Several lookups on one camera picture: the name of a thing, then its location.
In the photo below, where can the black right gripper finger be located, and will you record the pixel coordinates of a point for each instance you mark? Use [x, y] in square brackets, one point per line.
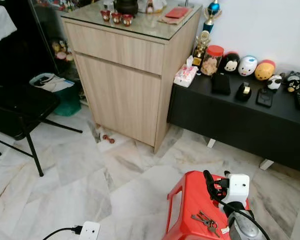
[208, 179]

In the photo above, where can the bunch of keys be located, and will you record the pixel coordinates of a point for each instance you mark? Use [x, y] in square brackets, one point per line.
[205, 221]

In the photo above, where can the red plastic stool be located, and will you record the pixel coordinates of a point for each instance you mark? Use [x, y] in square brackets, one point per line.
[190, 200]

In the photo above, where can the black low bench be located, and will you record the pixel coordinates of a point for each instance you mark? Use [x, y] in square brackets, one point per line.
[230, 125]

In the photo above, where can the black tape dispenser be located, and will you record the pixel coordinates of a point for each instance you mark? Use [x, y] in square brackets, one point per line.
[243, 92]

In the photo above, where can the black wallet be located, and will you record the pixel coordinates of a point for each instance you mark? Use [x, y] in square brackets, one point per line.
[221, 84]

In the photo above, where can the small black flat device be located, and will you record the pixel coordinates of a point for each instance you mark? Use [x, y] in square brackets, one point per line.
[265, 97]

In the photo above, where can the pink white tissue box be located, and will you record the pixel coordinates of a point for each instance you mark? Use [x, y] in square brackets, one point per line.
[185, 75]

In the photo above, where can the small red floor object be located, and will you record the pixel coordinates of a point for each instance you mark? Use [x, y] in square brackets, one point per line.
[108, 139]

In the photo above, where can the clear jar with red lid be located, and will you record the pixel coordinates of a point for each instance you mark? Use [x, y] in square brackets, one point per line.
[211, 62]

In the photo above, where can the small panda plush toy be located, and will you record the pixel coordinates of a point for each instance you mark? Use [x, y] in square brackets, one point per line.
[274, 82]

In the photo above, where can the white round plush toy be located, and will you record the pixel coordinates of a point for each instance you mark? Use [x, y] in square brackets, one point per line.
[248, 66]

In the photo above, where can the yellow orange plush toy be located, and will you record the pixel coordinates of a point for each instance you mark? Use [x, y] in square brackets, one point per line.
[265, 71]

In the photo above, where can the light wooden cabinet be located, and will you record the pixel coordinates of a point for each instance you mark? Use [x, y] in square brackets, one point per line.
[125, 85]

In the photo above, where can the black bear figure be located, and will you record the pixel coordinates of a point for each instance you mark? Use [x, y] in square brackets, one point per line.
[293, 82]

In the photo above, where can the gold trophy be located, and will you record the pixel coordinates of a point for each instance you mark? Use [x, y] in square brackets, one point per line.
[202, 47]

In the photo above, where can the green waste bin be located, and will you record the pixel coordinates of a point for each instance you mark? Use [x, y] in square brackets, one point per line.
[67, 102]

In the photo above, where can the flat wooden tray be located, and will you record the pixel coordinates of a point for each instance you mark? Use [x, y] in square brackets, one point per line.
[165, 21]

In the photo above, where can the red booklet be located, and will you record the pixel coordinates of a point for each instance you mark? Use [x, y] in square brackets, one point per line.
[176, 13]

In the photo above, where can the blue globe trophy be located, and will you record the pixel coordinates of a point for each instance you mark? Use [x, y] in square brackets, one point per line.
[213, 7]

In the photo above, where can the small red cup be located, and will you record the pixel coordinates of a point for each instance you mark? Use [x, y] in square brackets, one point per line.
[105, 15]
[116, 18]
[127, 20]

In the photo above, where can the white bag in bin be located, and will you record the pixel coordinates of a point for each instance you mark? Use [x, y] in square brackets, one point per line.
[52, 82]

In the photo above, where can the black teapot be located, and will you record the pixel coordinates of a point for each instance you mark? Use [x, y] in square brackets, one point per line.
[126, 6]

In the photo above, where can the black folding chair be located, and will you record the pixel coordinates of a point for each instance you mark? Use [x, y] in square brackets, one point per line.
[20, 107]

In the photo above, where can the dark glass display cabinet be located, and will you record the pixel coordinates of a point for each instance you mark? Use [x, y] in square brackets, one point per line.
[52, 30]

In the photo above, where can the white cloth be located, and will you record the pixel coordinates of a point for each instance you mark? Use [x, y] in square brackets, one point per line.
[0, 25]

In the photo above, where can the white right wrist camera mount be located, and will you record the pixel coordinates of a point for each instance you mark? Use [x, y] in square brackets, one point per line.
[237, 187]

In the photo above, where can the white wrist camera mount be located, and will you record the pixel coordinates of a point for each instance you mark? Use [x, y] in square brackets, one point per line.
[89, 231]
[237, 187]

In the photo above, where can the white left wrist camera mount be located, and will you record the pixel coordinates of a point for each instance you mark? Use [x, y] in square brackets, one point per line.
[89, 231]

